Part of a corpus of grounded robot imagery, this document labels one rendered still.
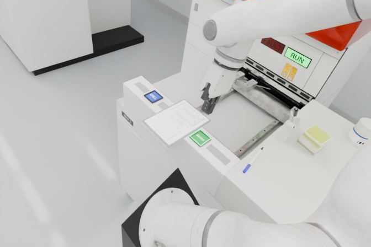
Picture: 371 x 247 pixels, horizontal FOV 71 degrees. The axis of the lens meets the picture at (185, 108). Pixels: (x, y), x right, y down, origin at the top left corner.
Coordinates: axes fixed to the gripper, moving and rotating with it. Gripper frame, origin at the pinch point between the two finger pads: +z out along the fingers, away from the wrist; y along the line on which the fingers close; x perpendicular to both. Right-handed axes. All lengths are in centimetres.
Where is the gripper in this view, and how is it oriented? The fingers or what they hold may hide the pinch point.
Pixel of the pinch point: (208, 106)
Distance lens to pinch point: 80.8
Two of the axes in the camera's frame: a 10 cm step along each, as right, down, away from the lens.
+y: -6.7, 2.4, -7.0
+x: 6.8, 5.7, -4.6
